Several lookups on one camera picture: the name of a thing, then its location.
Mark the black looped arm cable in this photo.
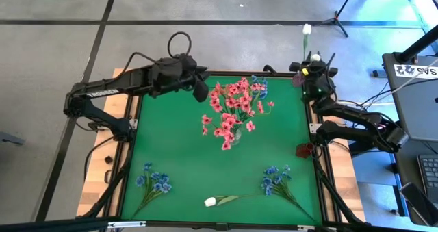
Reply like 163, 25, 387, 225
166, 31, 193, 59

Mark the black pole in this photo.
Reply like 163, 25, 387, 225
396, 24, 438, 64

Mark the black keyboard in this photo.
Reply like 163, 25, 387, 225
417, 153, 438, 205

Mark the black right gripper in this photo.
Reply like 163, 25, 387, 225
289, 50, 339, 103

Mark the black aluminium table frame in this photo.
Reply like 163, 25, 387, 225
0, 64, 438, 232

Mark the clear glass vase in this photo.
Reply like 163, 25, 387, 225
231, 128, 243, 146

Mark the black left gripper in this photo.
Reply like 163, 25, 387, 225
149, 53, 210, 98

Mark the pink flower bunch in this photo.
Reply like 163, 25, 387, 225
201, 112, 257, 151
208, 76, 276, 123

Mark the black smartphone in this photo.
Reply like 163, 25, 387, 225
399, 182, 437, 227

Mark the purple glass vase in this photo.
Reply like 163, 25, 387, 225
291, 72, 307, 88

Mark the blue flower bunch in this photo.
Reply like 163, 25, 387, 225
261, 164, 318, 223
131, 161, 173, 220
250, 75, 270, 101

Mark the black tripod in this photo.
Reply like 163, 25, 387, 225
321, 0, 357, 38

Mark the green table mat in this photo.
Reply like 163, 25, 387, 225
121, 75, 324, 225

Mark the red glass vase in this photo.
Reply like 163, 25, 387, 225
295, 142, 315, 159

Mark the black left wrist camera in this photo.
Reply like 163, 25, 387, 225
192, 80, 210, 103

